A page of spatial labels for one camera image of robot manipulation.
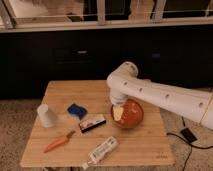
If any orange toy carrot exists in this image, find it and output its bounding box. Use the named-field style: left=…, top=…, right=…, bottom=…
left=44, top=131, right=74, bottom=153

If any black cable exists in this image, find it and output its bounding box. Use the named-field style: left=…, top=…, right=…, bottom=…
left=166, top=117, right=213, bottom=171

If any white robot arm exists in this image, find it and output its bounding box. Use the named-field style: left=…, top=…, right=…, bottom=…
left=107, top=61, right=213, bottom=130

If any dark cabinet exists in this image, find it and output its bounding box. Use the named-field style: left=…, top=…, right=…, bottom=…
left=0, top=26, right=213, bottom=99

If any black power adapter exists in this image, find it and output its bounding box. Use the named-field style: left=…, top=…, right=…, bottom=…
left=180, top=128, right=197, bottom=143

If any white paper cup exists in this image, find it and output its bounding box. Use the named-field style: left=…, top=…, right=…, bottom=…
left=37, top=104, right=57, bottom=128

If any blue sponge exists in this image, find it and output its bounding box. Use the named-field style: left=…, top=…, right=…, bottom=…
left=67, top=103, right=87, bottom=119

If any white tube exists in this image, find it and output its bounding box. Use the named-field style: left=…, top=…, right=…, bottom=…
left=82, top=136, right=119, bottom=170

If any black whiteboard eraser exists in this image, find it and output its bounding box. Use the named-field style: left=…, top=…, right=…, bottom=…
left=79, top=114, right=106, bottom=133

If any orange bowl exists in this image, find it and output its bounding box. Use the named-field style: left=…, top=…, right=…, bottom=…
left=111, top=99, right=144, bottom=129

